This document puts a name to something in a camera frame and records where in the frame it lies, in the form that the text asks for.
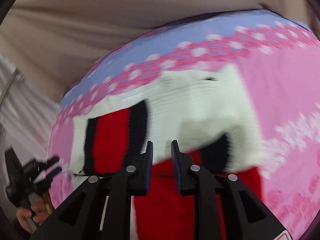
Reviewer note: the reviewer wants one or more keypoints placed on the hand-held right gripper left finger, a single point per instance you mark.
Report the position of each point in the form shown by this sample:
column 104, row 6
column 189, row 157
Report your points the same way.
column 149, row 170

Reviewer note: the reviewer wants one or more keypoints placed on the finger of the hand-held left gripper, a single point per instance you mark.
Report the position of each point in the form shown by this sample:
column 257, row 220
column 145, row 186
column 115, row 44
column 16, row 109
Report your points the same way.
column 51, row 162
column 53, row 172

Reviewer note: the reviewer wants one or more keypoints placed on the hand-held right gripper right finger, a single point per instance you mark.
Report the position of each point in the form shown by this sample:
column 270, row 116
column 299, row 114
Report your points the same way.
column 175, row 170

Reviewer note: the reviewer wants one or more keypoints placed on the white red black knit sweater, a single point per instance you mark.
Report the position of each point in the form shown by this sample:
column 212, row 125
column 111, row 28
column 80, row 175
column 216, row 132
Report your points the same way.
column 200, row 105

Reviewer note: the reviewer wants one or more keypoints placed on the person's left hand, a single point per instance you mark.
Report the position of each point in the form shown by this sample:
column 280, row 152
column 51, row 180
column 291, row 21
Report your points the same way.
column 37, row 212

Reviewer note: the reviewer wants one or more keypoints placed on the white curtain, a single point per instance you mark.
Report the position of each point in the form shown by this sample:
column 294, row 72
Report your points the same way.
column 25, row 120

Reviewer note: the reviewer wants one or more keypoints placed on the pink floral bed sheet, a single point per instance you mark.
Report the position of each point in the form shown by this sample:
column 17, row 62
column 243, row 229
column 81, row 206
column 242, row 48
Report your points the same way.
column 280, row 92

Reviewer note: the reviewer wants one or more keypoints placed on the beige draped cloth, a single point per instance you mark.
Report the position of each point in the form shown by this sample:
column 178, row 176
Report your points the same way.
column 100, row 30

